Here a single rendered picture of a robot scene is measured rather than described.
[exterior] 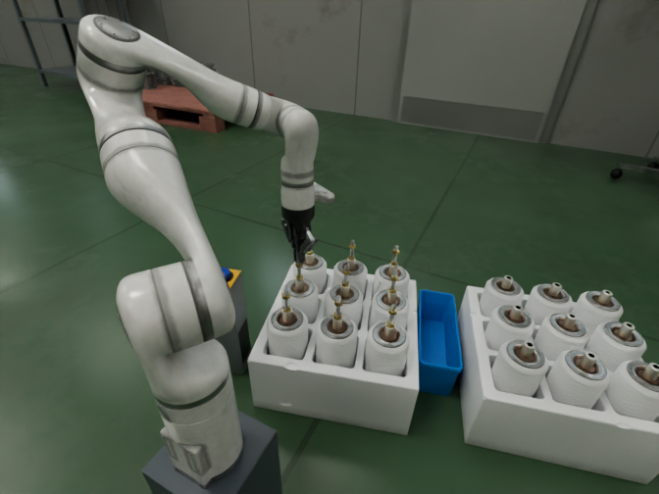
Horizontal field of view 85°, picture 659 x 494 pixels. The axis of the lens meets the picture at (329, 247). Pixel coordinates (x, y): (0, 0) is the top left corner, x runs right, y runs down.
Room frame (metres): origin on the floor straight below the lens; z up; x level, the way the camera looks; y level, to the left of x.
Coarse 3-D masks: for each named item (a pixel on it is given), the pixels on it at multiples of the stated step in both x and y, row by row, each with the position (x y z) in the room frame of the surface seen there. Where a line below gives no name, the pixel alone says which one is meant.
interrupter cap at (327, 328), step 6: (330, 318) 0.62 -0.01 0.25; (342, 318) 0.62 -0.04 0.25; (324, 324) 0.60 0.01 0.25; (330, 324) 0.60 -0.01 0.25; (342, 324) 0.60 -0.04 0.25; (348, 324) 0.60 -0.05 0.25; (324, 330) 0.58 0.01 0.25; (330, 330) 0.58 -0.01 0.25; (336, 330) 0.58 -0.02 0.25; (342, 330) 0.59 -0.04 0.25; (348, 330) 0.58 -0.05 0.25; (330, 336) 0.56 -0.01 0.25; (336, 336) 0.56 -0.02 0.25; (342, 336) 0.56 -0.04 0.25
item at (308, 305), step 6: (282, 288) 0.73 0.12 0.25; (312, 294) 0.71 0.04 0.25; (318, 294) 0.73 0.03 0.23; (282, 300) 0.71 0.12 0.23; (288, 300) 0.69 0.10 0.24; (294, 300) 0.69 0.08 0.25; (300, 300) 0.69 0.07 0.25; (306, 300) 0.69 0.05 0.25; (312, 300) 0.70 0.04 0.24; (294, 306) 0.68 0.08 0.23; (300, 306) 0.68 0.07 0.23; (306, 306) 0.69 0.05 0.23; (312, 306) 0.70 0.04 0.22; (306, 312) 0.69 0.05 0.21; (312, 312) 0.70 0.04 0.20; (312, 318) 0.70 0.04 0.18
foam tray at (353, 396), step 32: (416, 288) 0.84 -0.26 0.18; (320, 320) 0.69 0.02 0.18; (416, 320) 0.70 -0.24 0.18; (256, 352) 0.58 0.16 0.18; (416, 352) 0.59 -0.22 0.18; (256, 384) 0.55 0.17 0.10; (288, 384) 0.54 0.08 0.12; (320, 384) 0.52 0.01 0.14; (352, 384) 0.51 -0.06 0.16; (384, 384) 0.50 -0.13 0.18; (416, 384) 0.50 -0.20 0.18; (320, 416) 0.52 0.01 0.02; (352, 416) 0.51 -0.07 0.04; (384, 416) 0.50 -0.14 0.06
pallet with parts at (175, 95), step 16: (208, 64) 3.88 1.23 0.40; (160, 80) 4.00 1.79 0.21; (176, 80) 3.95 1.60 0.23; (144, 96) 3.43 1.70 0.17; (160, 96) 3.46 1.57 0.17; (176, 96) 3.48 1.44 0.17; (192, 96) 3.50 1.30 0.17; (160, 112) 3.24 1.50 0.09; (192, 112) 3.04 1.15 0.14; (208, 112) 2.98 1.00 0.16; (192, 128) 3.05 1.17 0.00; (208, 128) 2.99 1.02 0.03; (224, 128) 3.05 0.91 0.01
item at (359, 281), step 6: (336, 264) 0.84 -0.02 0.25; (336, 270) 0.82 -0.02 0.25; (366, 270) 0.82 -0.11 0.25; (336, 276) 0.80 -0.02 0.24; (342, 276) 0.79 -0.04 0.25; (348, 276) 0.79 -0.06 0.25; (354, 276) 0.79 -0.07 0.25; (360, 276) 0.79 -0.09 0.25; (366, 276) 0.81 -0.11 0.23; (336, 282) 0.80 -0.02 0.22; (354, 282) 0.78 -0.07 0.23; (360, 282) 0.79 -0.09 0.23; (360, 288) 0.79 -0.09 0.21
